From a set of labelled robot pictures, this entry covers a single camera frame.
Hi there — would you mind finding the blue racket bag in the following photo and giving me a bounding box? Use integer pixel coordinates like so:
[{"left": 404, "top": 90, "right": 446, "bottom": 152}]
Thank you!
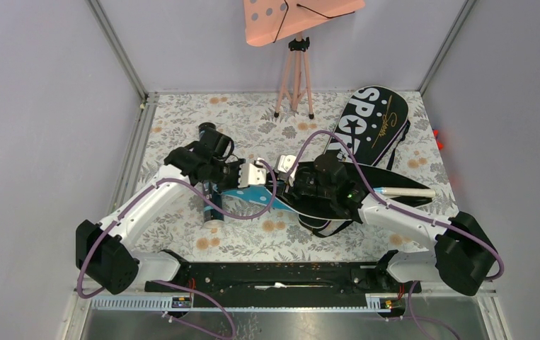
[{"left": 222, "top": 161, "right": 435, "bottom": 238}]

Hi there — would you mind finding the black shuttlecock tube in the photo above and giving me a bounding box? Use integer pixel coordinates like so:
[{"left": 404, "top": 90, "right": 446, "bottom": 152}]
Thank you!
[{"left": 197, "top": 123, "right": 226, "bottom": 230}]

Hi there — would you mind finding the black sport racket bag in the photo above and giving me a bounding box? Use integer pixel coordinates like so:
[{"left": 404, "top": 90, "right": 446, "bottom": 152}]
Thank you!
[{"left": 324, "top": 85, "right": 410, "bottom": 170}]

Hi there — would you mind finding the blue racket white grip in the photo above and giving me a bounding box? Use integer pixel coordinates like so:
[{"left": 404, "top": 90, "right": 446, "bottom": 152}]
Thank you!
[{"left": 374, "top": 187, "right": 436, "bottom": 198}]

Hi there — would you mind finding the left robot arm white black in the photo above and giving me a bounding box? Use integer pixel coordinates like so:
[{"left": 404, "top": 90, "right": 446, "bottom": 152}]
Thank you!
[{"left": 76, "top": 129, "right": 277, "bottom": 299}]

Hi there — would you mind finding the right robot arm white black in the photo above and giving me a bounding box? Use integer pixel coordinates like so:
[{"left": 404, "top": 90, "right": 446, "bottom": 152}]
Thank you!
[{"left": 277, "top": 154, "right": 503, "bottom": 296}]

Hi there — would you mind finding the floral table mat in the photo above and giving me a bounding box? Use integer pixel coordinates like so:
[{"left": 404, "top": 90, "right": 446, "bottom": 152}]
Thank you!
[{"left": 134, "top": 91, "right": 458, "bottom": 262}]

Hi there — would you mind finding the pink music stand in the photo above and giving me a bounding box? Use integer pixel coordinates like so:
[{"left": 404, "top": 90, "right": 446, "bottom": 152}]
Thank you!
[{"left": 242, "top": 0, "right": 365, "bottom": 119}]

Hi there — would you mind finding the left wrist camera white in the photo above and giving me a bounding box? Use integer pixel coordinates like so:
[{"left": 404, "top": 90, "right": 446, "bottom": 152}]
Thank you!
[{"left": 239, "top": 163, "right": 267, "bottom": 188}]

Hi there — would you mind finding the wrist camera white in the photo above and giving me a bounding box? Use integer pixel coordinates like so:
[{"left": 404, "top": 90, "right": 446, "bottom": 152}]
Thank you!
[
  {"left": 239, "top": 163, "right": 267, "bottom": 188},
  {"left": 274, "top": 154, "right": 297, "bottom": 185}
]

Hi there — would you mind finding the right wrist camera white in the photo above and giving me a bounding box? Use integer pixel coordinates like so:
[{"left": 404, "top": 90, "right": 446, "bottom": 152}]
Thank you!
[{"left": 274, "top": 154, "right": 297, "bottom": 185}]

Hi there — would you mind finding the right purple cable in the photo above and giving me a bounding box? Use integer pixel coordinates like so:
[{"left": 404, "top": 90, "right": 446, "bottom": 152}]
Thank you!
[{"left": 286, "top": 130, "right": 505, "bottom": 340}]

